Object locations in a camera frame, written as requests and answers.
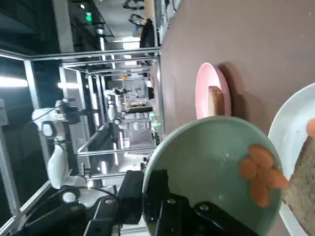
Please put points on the white round plate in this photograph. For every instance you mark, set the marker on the white round plate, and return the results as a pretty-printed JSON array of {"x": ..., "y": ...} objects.
[{"x": 288, "y": 123}]

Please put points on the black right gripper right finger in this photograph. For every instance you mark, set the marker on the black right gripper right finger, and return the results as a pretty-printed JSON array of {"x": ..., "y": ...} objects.
[{"x": 177, "y": 218}]

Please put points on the orange carrot slice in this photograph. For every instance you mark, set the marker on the orange carrot slice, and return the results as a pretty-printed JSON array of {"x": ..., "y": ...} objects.
[
  {"x": 273, "y": 179},
  {"x": 261, "y": 156},
  {"x": 259, "y": 194},
  {"x": 311, "y": 126},
  {"x": 248, "y": 170}
]

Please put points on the brown crust bread slice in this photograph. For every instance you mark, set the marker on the brown crust bread slice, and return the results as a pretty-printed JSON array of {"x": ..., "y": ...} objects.
[
  {"x": 302, "y": 186},
  {"x": 216, "y": 103}
]

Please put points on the salmon pink round plate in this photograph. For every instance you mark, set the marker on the salmon pink round plate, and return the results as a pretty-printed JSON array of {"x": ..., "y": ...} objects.
[{"x": 201, "y": 93}]

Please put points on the aluminium frame structure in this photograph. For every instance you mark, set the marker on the aluminium frame structure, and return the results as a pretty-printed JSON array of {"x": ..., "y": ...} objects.
[{"x": 160, "y": 98}]

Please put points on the mint green bowl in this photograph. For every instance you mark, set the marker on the mint green bowl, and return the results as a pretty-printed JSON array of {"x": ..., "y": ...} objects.
[{"x": 197, "y": 159}]

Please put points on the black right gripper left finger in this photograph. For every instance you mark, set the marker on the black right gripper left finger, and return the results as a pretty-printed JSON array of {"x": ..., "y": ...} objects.
[{"x": 131, "y": 196}]

